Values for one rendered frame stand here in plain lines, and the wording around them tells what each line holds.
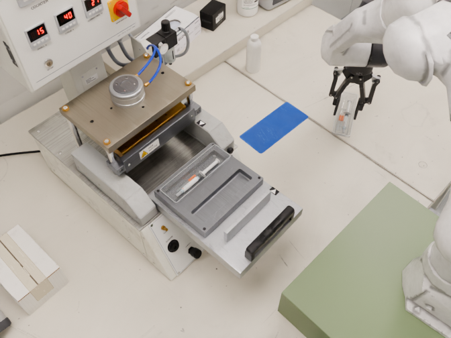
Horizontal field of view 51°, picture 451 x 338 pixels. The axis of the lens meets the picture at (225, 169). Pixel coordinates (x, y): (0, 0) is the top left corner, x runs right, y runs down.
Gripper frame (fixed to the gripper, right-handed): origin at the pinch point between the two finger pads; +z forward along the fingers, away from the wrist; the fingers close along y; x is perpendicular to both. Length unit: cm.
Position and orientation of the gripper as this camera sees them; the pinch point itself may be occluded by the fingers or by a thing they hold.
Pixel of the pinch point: (347, 107)
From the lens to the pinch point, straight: 153.4
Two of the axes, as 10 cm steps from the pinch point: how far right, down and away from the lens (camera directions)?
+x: 2.9, -7.8, 5.6
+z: 0.0, 5.9, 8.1
